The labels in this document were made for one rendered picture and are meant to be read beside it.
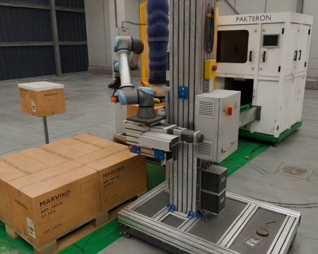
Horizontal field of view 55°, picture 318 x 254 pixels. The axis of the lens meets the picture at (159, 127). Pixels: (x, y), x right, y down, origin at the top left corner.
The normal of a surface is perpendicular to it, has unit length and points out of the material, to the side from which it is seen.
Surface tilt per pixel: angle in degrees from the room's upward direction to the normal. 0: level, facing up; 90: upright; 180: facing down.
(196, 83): 90
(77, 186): 90
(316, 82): 90
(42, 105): 90
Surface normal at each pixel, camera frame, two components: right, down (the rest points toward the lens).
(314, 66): -0.58, 0.23
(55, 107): 0.71, 0.18
